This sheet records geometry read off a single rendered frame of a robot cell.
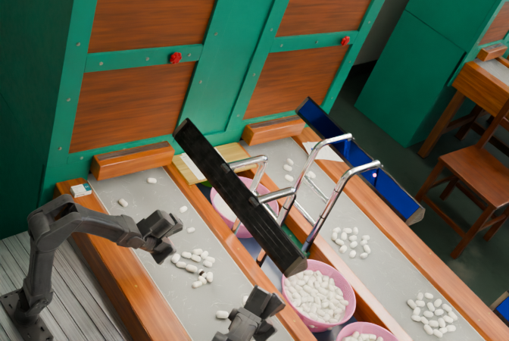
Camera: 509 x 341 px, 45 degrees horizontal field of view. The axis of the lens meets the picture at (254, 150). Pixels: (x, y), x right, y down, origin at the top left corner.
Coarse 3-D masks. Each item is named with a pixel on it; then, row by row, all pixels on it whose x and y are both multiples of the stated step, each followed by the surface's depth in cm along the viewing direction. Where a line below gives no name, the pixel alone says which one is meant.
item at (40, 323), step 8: (0, 296) 178; (8, 296) 179; (16, 296) 180; (8, 304) 177; (16, 304) 178; (8, 312) 175; (16, 312) 172; (16, 320) 173; (24, 320) 171; (32, 320) 173; (40, 320) 177; (24, 328) 173; (32, 328) 174; (40, 328) 175; (24, 336) 171; (32, 336) 172; (40, 336) 173; (48, 336) 174
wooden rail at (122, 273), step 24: (96, 240) 194; (96, 264) 193; (120, 264) 190; (120, 288) 184; (144, 288) 186; (120, 312) 186; (144, 312) 180; (168, 312) 182; (144, 336) 177; (168, 336) 176
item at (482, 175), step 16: (496, 128) 376; (480, 144) 383; (448, 160) 362; (464, 160) 368; (480, 160) 374; (496, 160) 380; (432, 176) 369; (464, 176) 354; (480, 176) 360; (496, 176) 366; (448, 192) 407; (464, 192) 399; (480, 192) 346; (496, 192) 352; (432, 208) 374; (496, 208) 341; (448, 224) 368; (480, 224) 351; (496, 224) 385; (464, 240) 360
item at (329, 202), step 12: (324, 144) 213; (312, 156) 215; (360, 168) 208; (372, 168) 211; (300, 180) 222; (336, 192) 209; (324, 216) 216; (288, 228) 234; (312, 228) 221; (312, 240) 224
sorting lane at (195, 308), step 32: (96, 192) 213; (128, 192) 218; (160, 192) 223; (192, 224) 216; (224, 256) 210; (160, 288) 191; (192, 288) 195; (224, 288) 199; (192, 320) 186; (224, 320) 190
